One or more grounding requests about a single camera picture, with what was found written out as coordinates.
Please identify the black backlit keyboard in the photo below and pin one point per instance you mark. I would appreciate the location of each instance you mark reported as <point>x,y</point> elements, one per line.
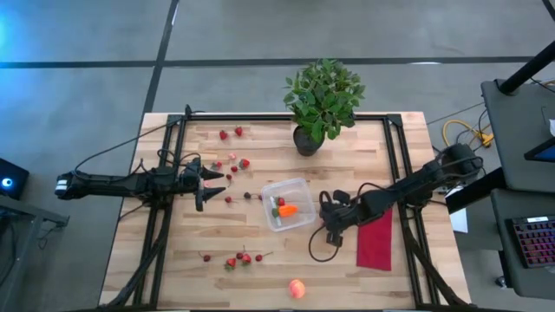
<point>535,242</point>

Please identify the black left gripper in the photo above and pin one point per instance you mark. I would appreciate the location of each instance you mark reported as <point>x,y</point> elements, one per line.
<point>186,184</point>

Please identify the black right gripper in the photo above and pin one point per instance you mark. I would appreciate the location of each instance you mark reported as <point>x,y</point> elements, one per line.
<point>342,216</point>

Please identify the black box with blue light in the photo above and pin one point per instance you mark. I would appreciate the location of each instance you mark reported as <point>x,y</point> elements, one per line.
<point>13,180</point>

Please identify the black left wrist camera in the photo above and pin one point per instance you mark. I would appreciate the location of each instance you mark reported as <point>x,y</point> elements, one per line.
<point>193,167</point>

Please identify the black monitor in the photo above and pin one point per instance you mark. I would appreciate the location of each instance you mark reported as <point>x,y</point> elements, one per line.
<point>544,152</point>

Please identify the toy peach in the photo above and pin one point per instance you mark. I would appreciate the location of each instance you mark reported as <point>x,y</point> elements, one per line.
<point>297,288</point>

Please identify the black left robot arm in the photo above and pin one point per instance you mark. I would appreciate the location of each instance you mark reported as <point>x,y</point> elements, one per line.
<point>108,184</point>

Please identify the orange toy carrot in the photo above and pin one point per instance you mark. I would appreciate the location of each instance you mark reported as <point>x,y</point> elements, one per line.
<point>288,210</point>

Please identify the white paper sheet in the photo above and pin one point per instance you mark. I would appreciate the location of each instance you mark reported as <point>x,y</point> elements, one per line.
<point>459,221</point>

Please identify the clear plastic tupperware container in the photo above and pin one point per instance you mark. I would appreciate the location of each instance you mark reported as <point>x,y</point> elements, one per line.
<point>303,190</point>

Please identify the black pole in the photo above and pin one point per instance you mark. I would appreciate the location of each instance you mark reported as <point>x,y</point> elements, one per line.
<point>526,69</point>

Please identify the grey desk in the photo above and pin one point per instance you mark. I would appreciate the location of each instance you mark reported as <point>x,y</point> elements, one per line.
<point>516,138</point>
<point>507,260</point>

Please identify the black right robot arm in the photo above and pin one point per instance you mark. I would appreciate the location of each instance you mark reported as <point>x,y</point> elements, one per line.
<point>412,186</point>

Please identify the green potted plant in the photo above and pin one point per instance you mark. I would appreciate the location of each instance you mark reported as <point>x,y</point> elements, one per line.
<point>323,99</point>

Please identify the grey metal stand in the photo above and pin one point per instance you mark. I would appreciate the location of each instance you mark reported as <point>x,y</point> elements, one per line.
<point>26,212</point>

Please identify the red folded cloth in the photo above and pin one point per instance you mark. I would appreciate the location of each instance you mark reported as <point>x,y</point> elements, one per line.
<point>375,247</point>

